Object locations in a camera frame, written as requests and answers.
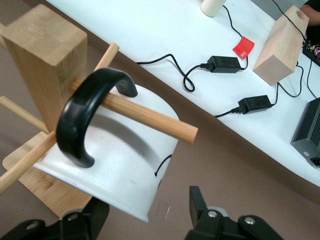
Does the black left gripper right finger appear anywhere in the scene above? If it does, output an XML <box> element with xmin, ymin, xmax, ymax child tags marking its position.
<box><xmin>184</xmin><ymin>185</ymin><xmax>285</xmax><ymax>240</ymax></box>

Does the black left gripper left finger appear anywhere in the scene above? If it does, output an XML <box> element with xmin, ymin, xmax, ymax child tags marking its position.
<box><xmin>0</xmin><ymin>198</ymin><xmax>111</xmax><ymax>240</ymax></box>

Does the white mug with black handle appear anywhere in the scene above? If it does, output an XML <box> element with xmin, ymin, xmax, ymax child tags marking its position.
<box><xmin>33</xmin><ymin>67</ymin><xmax>180</xmax><ymax>223</ymax></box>

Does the black power adapter brick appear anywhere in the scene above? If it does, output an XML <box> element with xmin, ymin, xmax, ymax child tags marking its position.
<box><xmin>207</xmin><ymin>55</ymin><xmax>243</xmax><ymax>74</ymax></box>
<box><xmin>237</xmin><ymin>94</ymin><xmax>272</xmax><ymax>115</ymax></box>

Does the black finned metal box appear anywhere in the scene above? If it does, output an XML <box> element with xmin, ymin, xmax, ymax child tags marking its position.
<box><xmin>289</xmin><ymin>96</ymin><xmax>320</xmax><ymax>171</ymax></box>

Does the wooden mug rack with pegs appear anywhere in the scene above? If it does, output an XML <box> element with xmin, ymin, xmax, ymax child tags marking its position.
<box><xmin>0</xmin><ymin>3</ymin><xmax>199</xmax><ymax>218</ymax></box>

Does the red card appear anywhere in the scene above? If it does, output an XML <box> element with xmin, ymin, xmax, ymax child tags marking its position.
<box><xmin>232</xmin><ymin>36</ymin><xmax>255</xmax><ymax>61</ymax></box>

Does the wooden block with hole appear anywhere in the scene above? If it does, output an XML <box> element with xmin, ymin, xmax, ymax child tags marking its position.
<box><xmin>252</xmin><ymin>4</ymin><xmax>310</xmax><ymax>87</ymax></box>

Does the black electronics board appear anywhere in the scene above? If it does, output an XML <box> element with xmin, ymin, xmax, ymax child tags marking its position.
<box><xmin>301</xmin><ymin>39</ymin><xmax>320</xmax><ymax>67</ymax></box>

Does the cream cylinder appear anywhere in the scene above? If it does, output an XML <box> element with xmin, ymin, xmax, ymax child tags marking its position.
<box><xmin>201</xmin><ymin>0</ymin><xmax>224</xmax><ymax>18</ymax></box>

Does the person in dark clothing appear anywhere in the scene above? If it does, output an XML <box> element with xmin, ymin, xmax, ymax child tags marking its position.
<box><xmin>298</xmin><ymin>0</ymin><xmax>320</xmax><ymax>41</ymax></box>

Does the black power cable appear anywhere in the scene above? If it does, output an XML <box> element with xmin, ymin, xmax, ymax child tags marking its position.
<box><xmin>222</xmin><ymin>4</ymin><xmax>250</xmax><ymax>71</ymax></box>
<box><xmin>271</xmin><ymin>0</ymin><xmax>320</xmax><ymax>99</ymax></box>
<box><xmin>136</xmin><ymin>53</ymin><xmax>210</xmax><ymax>93</ymax></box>
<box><xmin>269</xmin><ymin>61</ymin><xmax>304</xmax><ymax>107</ymax></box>
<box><xmin>214</xmin><ymin>106</ymin><xmax>242</xmax><ymax>118</ymax></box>

